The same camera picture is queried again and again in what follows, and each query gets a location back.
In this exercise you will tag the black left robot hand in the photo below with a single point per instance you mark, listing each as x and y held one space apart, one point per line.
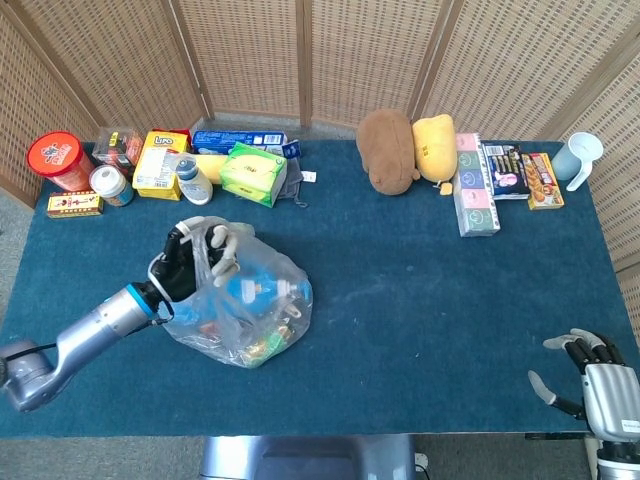
175 270

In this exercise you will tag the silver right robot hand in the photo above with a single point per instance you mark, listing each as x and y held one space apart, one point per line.
610 395

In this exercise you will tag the clear plastic bag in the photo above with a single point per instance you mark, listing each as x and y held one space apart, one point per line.
270 270

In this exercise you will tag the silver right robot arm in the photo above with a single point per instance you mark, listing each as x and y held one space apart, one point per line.
620 465

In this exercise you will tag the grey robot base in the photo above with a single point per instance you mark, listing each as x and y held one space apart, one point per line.
300 457

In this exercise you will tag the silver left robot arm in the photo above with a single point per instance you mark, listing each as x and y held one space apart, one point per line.
90 325

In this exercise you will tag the blue wrapped package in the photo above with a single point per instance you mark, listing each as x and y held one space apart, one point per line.
245 295

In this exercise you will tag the white bottle blue cap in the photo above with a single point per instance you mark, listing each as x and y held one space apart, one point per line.
195 187

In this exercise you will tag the yellow tea box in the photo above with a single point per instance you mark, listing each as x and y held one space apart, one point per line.
155 170

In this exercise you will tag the white lidded nut jar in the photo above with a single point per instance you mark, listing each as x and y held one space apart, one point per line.
112 187

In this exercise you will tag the yellow soft packet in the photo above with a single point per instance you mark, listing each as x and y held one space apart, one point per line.
212 167

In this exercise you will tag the small red yellow box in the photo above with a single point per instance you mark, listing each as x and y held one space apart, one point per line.
75 205

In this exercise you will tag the green tissue box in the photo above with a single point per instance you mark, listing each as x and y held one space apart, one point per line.
252 175

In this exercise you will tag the clear box of dark snacks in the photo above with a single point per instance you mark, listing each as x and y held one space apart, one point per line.
120 147

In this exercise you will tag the blue rectangular box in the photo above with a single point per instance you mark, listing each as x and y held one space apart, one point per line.
235 139

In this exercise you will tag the grey cloth pouch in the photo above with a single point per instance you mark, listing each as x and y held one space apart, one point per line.
292 177

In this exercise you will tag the red cylindrical canister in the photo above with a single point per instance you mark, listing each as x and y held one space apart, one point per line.
60 160

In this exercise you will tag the small blue packet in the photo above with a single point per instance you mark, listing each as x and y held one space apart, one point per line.
291 149

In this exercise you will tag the yellow red snack box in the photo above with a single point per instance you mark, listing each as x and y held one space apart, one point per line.
542 182

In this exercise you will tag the blue table cloth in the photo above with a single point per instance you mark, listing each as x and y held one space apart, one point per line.
400 300

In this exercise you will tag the wicker folding screen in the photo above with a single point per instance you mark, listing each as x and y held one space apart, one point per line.
250 50

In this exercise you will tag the pastel tissue multipack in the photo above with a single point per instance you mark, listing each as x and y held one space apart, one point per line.
475 195

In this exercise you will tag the pale blue plastic pitcher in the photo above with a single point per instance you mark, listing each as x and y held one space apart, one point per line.
575 155

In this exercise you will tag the brown capybara plush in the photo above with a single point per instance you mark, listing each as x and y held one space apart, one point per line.
387 150

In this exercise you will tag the dark snack package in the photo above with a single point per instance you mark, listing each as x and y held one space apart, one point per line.
505 172

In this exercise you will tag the yellow plush toy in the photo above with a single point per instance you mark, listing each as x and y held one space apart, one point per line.
435 150

